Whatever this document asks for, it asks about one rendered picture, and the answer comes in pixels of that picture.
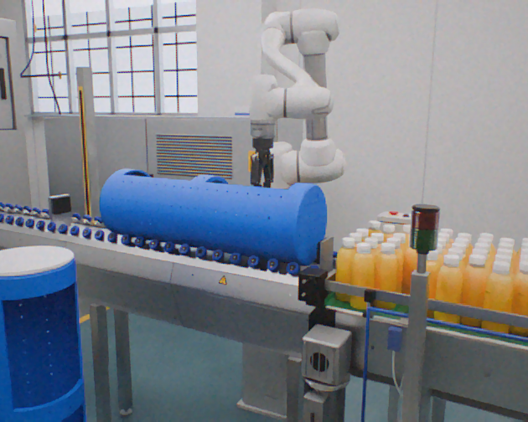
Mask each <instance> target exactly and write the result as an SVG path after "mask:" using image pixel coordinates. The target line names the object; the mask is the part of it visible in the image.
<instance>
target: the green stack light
mask: <svg viewBox="0 0 528 422"><path fill-rule="evenodd" d="M438 231H439V229H435V230H422V229H414V228H412V227H410V237H409V247H410V248H411V249H413V250H419V251H434V250H437V243H438Z"/></svg>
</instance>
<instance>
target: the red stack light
mask: <svg viewBox="0 0 528 422"><path fill-rule="evenodd" d="M439 222H440V211H439V212H437V213H421V212H417V211H414V210H413V209H412V214H411V225H410V226H411V227H412V228H414V229H422V230H435V229H439Z"/></svg>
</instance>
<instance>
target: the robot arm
mask: <svg viewBox="0 0 528 422"><path fill-rule="evenodd" d="M338 36H339V22H338V15H337V14H336V13H333V12H330V11H328V10H323V9H318V8H309V9H299V10H297V11H291V12H274V13H271V14H269V15H268V16H267V18H266V19H265V21H264V23H263V25H262V27H261V44H262V50H263V54H264V57H265V59H266V61H267V62H268V63H269V64H270V65H271V66H272V67H273V68H274V69H276V70H278V71H279V72H281V73H282V74H283V75H285V76H287V77H288V78H289V79H290V80H292V81H293V82H295V83H296V84H295V85H294V86H293V87H292V88H280V87H278V83H277V80H276V78H275V77H274V76H273V75H257V76H255V77H254V78H253V79H252V81H251V86H250V91H249V99H248V109H249V114H250V118H251V122H250V123H251V136H253V137H254V138H252V147H253V148H255V149H256V152H255V155H254V156H252V155H251V181H250V183H251V185H254V187H262V188H280V189H289V188H290V187H291V186H292V185H293V184H294V183H326V182H330V181H333V180H335V179H337V178H340V177H341V176H342V175H343V174H344V165H345V156H344V154H343V153H342V151H340V150H339V149H335V145H334V141H333V140H332V139H331V138H330V137H329V136H328V115H329V113H331V112H332V110H333V106H334V95H333V94H332V92H331V91H330V90H328V89H327V80H326V55H325V53H327V52H328V50H329V45H330V42H332V41H335V40H336V39H337V38H338ZM287 44H297V46H298V50H299V52H300V54H301V55H302V57H303V68H302V69H301V68H300V67H299V66H297V65H296V64H294V63H293V62H292V61H291V60H290V59H288V58H287V57H285V56H284V55H283V54H282V53H281V52H280V50H281V48H282V46H283V45H287ZM279 118H292V119H299V120H305V124H306V138H305V139H304V141H303V142H302V145H301V151H294V150H293V149H292V146H291V145H290V144H289V143H286V142H274V143H273V138H272V136H275V135H276V122H275V120H276V119H279Z"/></svg>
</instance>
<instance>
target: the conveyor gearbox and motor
mask: <svg viewBox="0 0 528 422"><path fill-rule="evenodd" d="M351 341H352V333H351V332H349V331H345V330H341V329H338V328H333V327H326V326H323V325H319V324H317V325H316V326H315V327H313V328H312V329H311V330H310V331H309V332H308V333H307V334H306V335H305V336H304V337H303V341H302V380H303V381H304V382H305V395H304V396H303V421H305V422H344V410H345V391H346V386H347V385H349V383H350V378H351V376H350V373H349V370H350V359H351Z"/></svg>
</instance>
